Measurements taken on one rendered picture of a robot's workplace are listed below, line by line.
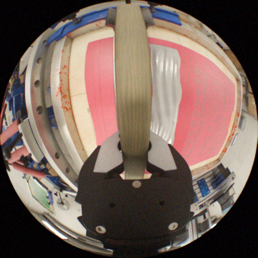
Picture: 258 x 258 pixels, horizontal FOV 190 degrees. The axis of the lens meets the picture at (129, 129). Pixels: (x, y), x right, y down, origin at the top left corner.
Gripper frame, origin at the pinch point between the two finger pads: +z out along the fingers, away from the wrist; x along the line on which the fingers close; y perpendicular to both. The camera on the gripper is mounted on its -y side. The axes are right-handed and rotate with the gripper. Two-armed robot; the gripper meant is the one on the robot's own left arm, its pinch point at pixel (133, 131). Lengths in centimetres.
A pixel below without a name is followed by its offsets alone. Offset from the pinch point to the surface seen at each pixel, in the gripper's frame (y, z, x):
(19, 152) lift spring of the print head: 5, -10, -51
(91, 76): -10.3, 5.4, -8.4
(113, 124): 0.9, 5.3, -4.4
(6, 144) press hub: -1, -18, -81
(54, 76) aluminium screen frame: -13.1, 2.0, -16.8
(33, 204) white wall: 269, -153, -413
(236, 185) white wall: 190, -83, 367
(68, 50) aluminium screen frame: -20.1, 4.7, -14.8
